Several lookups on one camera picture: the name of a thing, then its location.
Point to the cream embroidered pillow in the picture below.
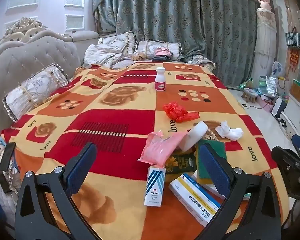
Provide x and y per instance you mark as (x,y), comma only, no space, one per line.
(149,48)
(123,43)

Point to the dark green snack packet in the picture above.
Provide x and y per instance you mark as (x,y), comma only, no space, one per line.
(181,163)

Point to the folded clothes pile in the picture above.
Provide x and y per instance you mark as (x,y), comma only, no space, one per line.
(162,55)

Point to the white pink pill bottle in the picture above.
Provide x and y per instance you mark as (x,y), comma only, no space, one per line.
(160,79)

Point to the green patterned curtain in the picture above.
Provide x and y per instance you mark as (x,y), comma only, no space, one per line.
(224,31)

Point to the red orange patterned blanket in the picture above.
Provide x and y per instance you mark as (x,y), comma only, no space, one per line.
(116,110)

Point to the cream embroidered pillow right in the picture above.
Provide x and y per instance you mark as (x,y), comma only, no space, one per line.
(149,48)

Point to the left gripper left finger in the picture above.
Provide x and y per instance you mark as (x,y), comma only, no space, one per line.
(33,216)

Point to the pink plastic wrapper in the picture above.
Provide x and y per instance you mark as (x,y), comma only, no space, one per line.
(158,149)

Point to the grey tufted headboard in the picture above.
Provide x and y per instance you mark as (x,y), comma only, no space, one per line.
(27,47)

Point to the white TV cabinet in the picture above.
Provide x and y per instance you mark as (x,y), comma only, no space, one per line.
(290,115)

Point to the blue striped Tobrex box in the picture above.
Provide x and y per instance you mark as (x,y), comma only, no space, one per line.
(154,186)

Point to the crumpled red plastic bag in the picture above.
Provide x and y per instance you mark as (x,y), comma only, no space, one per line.
(178,113)

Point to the blue yellow medicine box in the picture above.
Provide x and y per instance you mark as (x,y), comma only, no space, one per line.
(195,198)

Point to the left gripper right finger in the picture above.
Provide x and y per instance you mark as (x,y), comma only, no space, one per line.
(262,217)

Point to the white tissue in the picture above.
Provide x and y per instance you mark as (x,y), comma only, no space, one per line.
(225,131)

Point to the cream embroidered pillow left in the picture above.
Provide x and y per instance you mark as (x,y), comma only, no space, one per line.
(123,43)

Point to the small wooden stool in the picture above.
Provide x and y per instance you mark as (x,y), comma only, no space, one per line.
(249,95)

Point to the white cylindrical bolster pillow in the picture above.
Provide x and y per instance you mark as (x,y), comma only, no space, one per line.
(34,91)

